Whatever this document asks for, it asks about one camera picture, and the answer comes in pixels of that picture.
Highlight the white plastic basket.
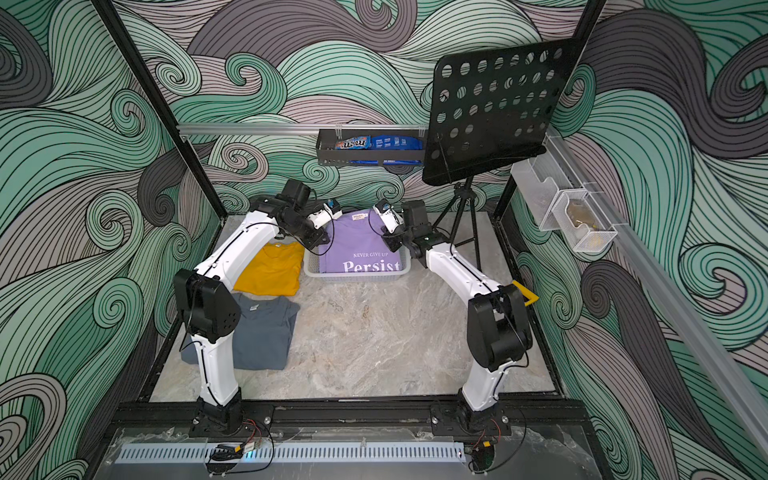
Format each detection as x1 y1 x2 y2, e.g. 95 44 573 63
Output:
303 243 411 282

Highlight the purple Persist t-shirt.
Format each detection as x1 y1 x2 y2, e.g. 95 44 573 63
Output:
319 209 403 275

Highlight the yellow t-shirt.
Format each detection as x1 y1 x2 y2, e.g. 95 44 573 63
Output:
234 242 305 297

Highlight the grey-blue t-shirt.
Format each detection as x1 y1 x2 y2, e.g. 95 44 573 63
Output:
179 292 301 371

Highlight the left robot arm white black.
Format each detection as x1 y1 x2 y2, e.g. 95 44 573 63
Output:
173 180 342 431

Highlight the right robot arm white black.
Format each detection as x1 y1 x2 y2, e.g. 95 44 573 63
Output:
372 200 533 423

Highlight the blue M&M candy bag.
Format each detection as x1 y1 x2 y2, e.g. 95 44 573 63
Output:
334 135 423 151

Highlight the yellow triangular plastic piece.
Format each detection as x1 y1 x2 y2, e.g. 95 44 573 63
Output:
512 280 539 307

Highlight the black perforated music stand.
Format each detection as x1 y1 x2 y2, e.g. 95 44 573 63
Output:
410 38 577 271

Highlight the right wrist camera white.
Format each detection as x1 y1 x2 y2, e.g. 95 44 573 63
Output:
373 199 403 234

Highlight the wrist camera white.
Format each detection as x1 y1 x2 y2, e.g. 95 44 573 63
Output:
308 200 343 229
373 199 403 234

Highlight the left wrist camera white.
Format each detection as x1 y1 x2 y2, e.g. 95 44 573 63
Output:
308 200 343 229

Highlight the black wall shelf tray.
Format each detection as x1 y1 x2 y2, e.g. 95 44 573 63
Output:
316 129 427 166

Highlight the aluminium rail back wall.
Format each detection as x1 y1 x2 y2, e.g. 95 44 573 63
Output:
177 122 429 136

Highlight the aluminium rail wall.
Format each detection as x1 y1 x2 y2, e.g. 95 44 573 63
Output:
177 122 429 136
546 129 767 457

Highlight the clear acrylic wall bin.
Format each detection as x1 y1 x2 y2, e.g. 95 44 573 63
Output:
511 154 617 254

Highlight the white slotted cable duct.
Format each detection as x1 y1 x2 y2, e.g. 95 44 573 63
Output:
113 441 466 464

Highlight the aluminium rail right wall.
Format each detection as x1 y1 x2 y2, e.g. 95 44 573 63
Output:
546 129 767 457

